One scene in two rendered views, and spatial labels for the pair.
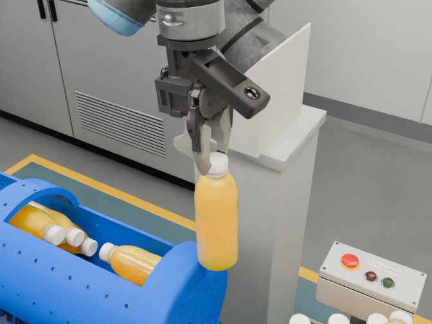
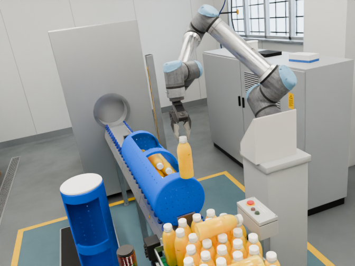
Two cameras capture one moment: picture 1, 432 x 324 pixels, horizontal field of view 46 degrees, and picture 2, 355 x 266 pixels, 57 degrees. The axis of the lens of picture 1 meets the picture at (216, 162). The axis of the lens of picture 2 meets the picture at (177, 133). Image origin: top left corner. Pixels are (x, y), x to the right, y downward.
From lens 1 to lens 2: 111 cm
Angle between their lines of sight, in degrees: 41
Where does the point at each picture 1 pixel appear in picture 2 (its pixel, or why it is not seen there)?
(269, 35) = (271, 112)
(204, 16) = (173, 92)
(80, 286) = (150, 176)
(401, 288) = (260, 216)
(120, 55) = not seen: hidden behind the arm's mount
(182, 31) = (168, 95)
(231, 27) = (257, 107)
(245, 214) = (259, 196)
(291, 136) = (280, 161)
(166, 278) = (169, 177)
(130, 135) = not seen: hidden behind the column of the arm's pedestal
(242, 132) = (251, 152)
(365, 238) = not seen: outside the picture
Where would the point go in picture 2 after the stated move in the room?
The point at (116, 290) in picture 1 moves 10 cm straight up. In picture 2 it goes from (156, 178) to (153, 161)
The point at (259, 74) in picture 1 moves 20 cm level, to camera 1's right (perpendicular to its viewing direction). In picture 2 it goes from (253, 125) to (286, 130)
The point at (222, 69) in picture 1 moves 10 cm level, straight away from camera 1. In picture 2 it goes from (179, 107) to (192, 101)
